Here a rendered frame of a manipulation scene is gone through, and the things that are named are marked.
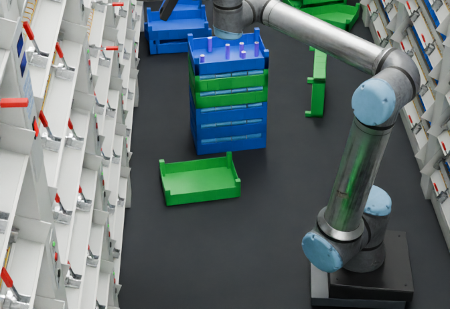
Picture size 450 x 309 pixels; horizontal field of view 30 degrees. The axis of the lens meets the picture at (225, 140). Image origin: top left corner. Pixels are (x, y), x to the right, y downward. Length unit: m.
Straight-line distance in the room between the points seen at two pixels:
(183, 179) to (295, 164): 0.48
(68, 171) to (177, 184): 1.47
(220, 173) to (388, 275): 0.90
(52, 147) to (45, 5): 0.31
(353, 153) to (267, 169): 1.13
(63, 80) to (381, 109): 0.85
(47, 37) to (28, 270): 0.49
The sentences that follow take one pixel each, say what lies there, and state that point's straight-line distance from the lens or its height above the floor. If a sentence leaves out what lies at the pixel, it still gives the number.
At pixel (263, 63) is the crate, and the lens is 3.38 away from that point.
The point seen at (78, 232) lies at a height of 0.76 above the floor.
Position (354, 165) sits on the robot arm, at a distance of 2.44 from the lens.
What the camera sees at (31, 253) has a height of 1.16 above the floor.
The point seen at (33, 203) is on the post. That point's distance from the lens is 1.49.
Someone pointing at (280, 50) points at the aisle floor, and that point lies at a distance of 4.31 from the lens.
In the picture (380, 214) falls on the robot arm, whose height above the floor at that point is 0.38.
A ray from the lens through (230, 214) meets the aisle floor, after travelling 3.29.
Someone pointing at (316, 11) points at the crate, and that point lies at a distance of 4.63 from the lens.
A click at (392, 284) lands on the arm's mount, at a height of 0.12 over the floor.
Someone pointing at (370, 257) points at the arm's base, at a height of 0.18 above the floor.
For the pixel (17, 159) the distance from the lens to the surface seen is 1.40.
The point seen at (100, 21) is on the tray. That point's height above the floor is 0.96.
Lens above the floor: 2.20
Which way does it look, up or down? 37 degrees down
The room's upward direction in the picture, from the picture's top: straight up
